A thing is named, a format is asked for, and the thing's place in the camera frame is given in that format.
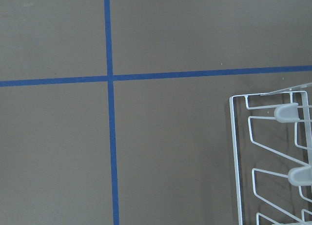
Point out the white wire cup holder rack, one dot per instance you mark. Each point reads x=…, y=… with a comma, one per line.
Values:
x=272, y=147

